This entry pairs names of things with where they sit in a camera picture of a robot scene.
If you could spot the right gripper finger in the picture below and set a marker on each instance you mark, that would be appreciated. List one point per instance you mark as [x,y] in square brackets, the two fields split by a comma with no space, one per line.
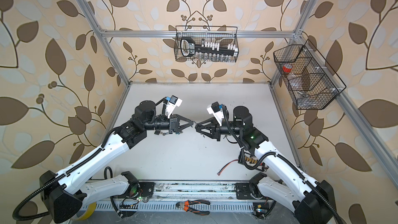
[207,132]
[206,124]

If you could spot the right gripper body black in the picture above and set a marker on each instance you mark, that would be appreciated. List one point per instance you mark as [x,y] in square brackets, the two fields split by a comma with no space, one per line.
[218,130]

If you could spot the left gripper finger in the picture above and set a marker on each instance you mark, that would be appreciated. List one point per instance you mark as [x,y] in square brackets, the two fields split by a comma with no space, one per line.
[185,128]
[187,122]

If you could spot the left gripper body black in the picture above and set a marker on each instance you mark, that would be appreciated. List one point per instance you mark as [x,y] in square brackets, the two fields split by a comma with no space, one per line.
[171,124]

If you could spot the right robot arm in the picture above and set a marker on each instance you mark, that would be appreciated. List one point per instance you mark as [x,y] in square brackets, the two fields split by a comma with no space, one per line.
[311,201]

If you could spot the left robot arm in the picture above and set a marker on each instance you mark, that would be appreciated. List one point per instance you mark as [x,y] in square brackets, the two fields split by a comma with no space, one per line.
[62,192]

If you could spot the black connector board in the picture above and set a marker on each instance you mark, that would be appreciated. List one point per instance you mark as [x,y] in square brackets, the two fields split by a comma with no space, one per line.
[251,161]

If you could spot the socket set black holder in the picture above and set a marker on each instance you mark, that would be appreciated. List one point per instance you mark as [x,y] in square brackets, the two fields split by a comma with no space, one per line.
[207,49]

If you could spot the red cap bottle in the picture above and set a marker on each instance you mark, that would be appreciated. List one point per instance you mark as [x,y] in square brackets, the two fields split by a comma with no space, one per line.
[287,68]

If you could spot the yellow tape roll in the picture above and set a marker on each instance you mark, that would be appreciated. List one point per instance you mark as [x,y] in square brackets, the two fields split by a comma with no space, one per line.
[86,214]

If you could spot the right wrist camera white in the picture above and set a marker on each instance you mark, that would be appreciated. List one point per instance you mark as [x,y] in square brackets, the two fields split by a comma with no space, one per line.
[216,110]

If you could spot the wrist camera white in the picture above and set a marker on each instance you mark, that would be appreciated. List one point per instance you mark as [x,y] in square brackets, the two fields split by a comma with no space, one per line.
[169,104]
[216,110]

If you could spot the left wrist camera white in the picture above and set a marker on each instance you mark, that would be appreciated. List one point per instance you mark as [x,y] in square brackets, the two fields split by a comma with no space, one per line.
[169,104]

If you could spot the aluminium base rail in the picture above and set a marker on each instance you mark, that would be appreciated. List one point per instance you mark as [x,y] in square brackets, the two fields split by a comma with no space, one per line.
[164,196]

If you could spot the black wire basket back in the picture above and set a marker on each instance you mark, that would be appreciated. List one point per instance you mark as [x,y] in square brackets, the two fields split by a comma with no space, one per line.
[224,34]

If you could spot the black wire basket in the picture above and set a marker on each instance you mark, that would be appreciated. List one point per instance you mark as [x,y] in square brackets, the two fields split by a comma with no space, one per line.
[224,34]
[313,83]

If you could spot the black wire basket right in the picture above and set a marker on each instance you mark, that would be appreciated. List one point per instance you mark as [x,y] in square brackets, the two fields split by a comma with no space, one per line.
[313,83]

